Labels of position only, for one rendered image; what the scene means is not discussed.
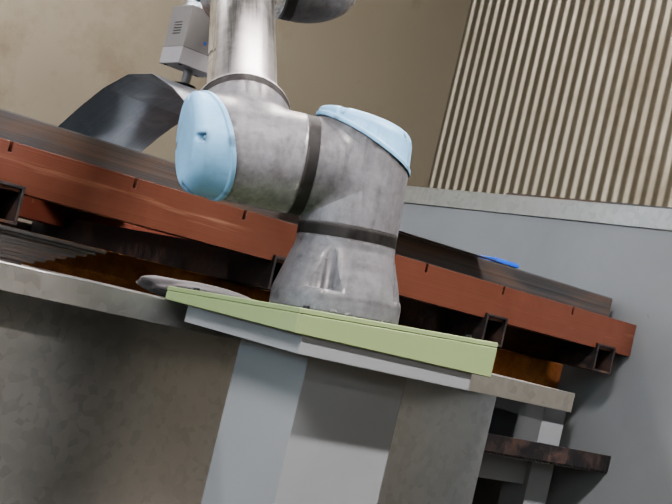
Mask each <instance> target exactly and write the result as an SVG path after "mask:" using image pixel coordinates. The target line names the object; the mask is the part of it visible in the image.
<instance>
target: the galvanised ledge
mask: <svg viewBox="0 0 672 504"><path fill-rule="evenodd" d="M0 290H4V291H8V292H13V293H18V294H22V295H27V296H32V297H36V298H41V299H45V300H50V301H55V302H59V303H64V304H69V305H73V306H78V307H83V308H87V309H92V310H97V311H101V312H106V313H110V314H115V315H120V316H124V317H129V318H134V319H138V320H143V321H148V322H152V323H157V324H162V325H166V326H171V327H176V328H180V329H185V330H189V331H194V332H199V333H203V334H208V335H213V336H217V337H222V338H227V339H231V340H236V341H240V340H241V338H240V337H236V336H233V335H229V334H226V333H222V332H219V331H215V330H212V329H208V328H205V327H201V326H198V325H194V324H191V323H187V322H184V320H185V316H186V312H187V308H188V305H185V304H182V303H178V302H174V301H170V300H166V299H165V297H163V296H158V295H154V294H150V293H145V292H141V291H137V290H132V289H128V288H124V287H119V286H115V285H111V284H106V283H102V282H98V281H93V280H89V279H85V278H80V277H76V276H72V275H68V274H63V273H59V272H55V271H50V270H46V269H42V268H37V267H33V266H29V265H24V264H21V265H18V264H14V263H9V262H5V261H1V260H0ZM468 391H473V392H478V393H482V394H487V395H491V396H496V397H501V398H505V399H510V400H515V401H519V402H524V403H529V404H533V405H538V406H543V407H547V408H552V409H556V410H561V411H566V412H570V413H571V410H572V406H573V401H574V397H575V393H571V392H567V391H563V390H559V389H555V388H551V387H547V386H543V385H539V384H535V383H531V382H527V381H523V380H519V379H515V378H511V377H507V376H503V375H499V374H495V373H492V374H491V377H490V378H489V377H485V376H480V375H476V374H472V376H471V381H470V385H469V389H468Z"/></svg>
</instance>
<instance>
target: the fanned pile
mask: <svg viewBox="0 0 672 504"><path fill-rule="evenodd" d="M4 241H5V242H4ZM8 242H9V243H8ZM12 243H13V244H12ZM0 244H1V245H0V248H1V249H0V256H1V257H0V260H1V261H5V262H9V263H14V264H18V265H21V263H22V262H27V263H31V264H34V262H35V261H39V262H43V263H45V262H46V259H47V260H52V261H55V258H60V259H64V260H65V259H66V256H67V257H71V258H76V255H79V256H83V257H87V254H91V255H95V256H96V253H97V252H98V253H102V254H106V251H105V250H101V249H97V248H93V247H89V246H85V245H81V244H77V243H73V242H69V241H65V240H61V239H57V238H53V237H49V236H45V235H41V234H37V233H33V232H29V231H25V230H21V229H17V228H13V227H9V226H5V225H1V224H0ZM4 245H5V246H4ZM8 246H9V247H8ZM13 247H14V248H13ZM29 247H30V248H29ZM45 247H46V248H45ZM17 248H18V249H17ZM33 248H34V249H33ZM49 248H50V249H49ZM65 248H66V249H65ZM21 249H22V250H21ZM37 249H38V250H37ZM53 249H54V250H53ZM69 249H70V250H69ZM85 249H86V250H85ZM25 250H26V251H25ZM41 250H42V251H41ZM73 250H74V251H73ZM89 250H90V251H89ZM13 251H14V252H13ZM29 251H30V252H29ZM93 251H94V252H93ZM17 252H18V253H17ZM33 252H34V253H33ZM50 252H51V253H50ZM21 253H22V254H21ZM38 253H39V254H38ZM54 253H55V254H54ZM70 253H71V254H70ZM25 254H26V255H25ZM42 254H43V255H42ZM58 254H59V255H58ZM74 254H75V255H74ZM13 255H14V256H13ZM46 255H47V256H46ZM62 255H63V256H62ZM17 256H18V257H17ZM34 256H35V257H34ZM50 256H51V257H50ZM21 257H22V258H21ZM38 257H39V258H38ZM54 257H55V258H54ZM25 258H26V259H25ZM42 258H43V259H42ZM13 259H14V260H13ZM30 259H31V260H30ZM17 260H18V261H17ZM34 260H35V261H34ZM21 261H22V262H21Z"/></svg>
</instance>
